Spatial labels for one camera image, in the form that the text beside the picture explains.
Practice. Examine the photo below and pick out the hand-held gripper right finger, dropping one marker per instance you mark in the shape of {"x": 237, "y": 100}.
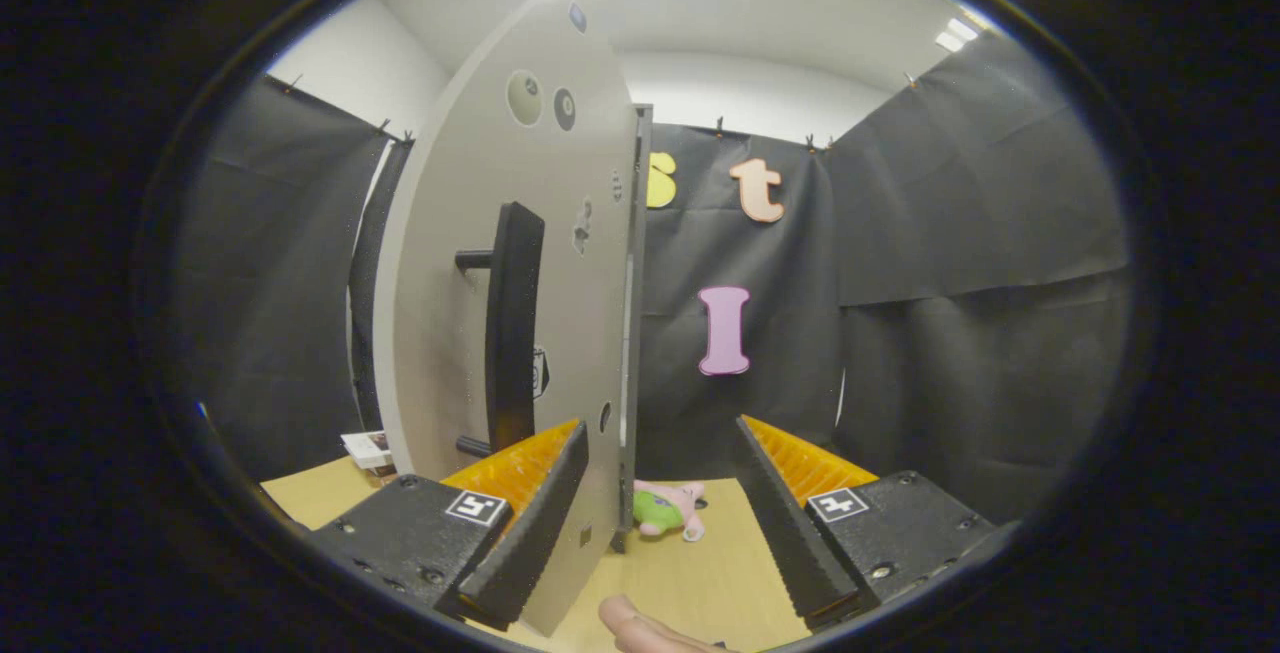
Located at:
{"x": 785, "y": 523}

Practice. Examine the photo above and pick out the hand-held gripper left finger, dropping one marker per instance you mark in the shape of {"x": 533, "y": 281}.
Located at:
{"x": 535, "y": 533}

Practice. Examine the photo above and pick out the grey shoe cabinet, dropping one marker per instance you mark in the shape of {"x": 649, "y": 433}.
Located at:
{"x": 637, "y": 233}

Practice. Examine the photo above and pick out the pink and green plush toy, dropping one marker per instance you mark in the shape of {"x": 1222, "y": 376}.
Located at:
{"x": 655, "y": 513}

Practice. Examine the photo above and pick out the black backdrop cloth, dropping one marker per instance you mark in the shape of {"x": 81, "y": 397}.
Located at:
{"x": 950, "y": 233}

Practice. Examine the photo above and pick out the small ceiling light panel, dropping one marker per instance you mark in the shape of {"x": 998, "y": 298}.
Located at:
{"x": 957, "y": 35}

